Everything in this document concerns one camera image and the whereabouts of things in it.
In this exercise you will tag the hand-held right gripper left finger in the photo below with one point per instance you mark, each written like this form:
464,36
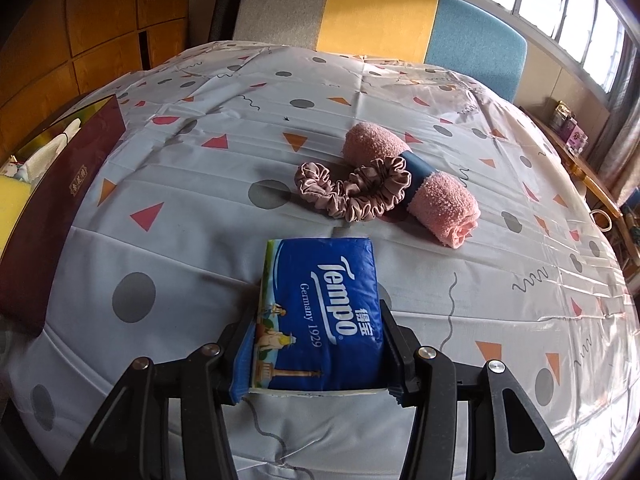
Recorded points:
245,360

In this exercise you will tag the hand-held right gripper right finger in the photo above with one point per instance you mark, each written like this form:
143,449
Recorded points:
395,365

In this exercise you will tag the blue tissue pack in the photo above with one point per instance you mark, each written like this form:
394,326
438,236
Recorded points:
320,310

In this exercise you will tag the maroon box with gold interior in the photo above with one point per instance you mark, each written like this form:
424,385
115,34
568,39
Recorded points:
65,185

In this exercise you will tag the large pink satin scrunchie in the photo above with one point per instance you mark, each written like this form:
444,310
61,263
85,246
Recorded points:
370,205

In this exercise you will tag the pink towel roll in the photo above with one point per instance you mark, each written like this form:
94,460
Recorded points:
445,205

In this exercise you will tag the small pink satin scrunchie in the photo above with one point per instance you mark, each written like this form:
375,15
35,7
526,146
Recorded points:
302,182

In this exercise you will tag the wooden side table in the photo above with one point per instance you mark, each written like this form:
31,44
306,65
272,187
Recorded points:
575,170

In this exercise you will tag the yellow sponge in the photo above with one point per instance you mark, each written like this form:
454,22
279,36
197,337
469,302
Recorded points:
12,205

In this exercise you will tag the printed white tablecloth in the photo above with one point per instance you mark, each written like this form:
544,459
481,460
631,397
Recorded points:
350,85

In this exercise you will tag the purple gift boxes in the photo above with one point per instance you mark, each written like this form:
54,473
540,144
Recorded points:
570,127

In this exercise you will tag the beige patterned curtain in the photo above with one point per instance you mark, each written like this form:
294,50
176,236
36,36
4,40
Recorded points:
620,135

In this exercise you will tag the grey yellow blue sofa back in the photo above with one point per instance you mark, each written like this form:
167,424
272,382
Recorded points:
380,15

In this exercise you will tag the wooden wardrobe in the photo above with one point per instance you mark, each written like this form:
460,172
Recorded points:
100,20

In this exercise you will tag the window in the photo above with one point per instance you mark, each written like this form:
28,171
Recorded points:
550,0

